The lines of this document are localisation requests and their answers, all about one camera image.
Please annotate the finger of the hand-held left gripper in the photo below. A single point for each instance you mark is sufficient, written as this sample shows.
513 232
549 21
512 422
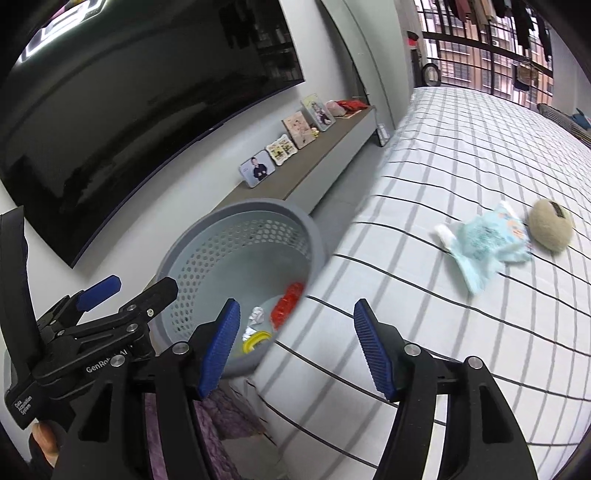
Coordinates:
147 300
99 290

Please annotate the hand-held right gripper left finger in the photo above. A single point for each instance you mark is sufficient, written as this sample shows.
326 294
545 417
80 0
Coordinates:
221 346

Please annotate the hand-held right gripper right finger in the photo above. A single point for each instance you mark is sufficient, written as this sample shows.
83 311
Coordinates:
376 355

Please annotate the white paper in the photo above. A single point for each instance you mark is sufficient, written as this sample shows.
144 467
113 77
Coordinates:
257 317

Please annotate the red plastic bag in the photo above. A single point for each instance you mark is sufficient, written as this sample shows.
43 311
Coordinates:
287 304

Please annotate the grey perforated laundry basket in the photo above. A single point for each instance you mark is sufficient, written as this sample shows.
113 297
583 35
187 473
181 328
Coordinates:
221 258

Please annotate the person's left hand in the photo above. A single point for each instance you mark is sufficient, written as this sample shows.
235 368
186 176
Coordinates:
44 436

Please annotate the white checked bed sheet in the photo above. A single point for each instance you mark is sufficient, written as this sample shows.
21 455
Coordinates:
438 346

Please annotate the purple knitted cloth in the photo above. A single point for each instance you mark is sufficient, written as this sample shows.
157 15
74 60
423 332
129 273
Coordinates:
221 415

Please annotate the light blue wipes packet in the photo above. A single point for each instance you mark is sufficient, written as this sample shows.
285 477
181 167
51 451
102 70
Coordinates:
485 237

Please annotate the black curved television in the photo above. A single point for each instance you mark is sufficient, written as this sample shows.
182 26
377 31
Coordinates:
138 101

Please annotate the grey television cabinet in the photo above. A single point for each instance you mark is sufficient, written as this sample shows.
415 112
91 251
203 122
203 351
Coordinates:
318 161

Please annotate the beige plush ball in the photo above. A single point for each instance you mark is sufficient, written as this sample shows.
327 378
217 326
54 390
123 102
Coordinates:
549 226

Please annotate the red folded cloth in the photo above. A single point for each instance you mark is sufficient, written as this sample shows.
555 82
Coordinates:
353 105

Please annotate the black window grille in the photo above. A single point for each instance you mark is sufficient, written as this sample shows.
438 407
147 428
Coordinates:
466 55

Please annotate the red and black cap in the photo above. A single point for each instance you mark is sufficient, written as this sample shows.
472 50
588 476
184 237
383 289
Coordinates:
412 38

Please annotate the row of hanging clothes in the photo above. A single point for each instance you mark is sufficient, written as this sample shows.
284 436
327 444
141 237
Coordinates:
521 18

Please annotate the photo frame with dark-suited figure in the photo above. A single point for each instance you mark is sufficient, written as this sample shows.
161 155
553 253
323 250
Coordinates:
257 170

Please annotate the scalloped cartoon photo frame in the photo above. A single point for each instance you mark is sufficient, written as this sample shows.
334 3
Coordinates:
280 150

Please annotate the pink photo frame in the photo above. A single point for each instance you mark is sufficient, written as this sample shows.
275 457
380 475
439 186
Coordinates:
298 129

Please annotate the tall white photo frame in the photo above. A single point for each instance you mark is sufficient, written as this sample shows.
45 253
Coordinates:
318 113

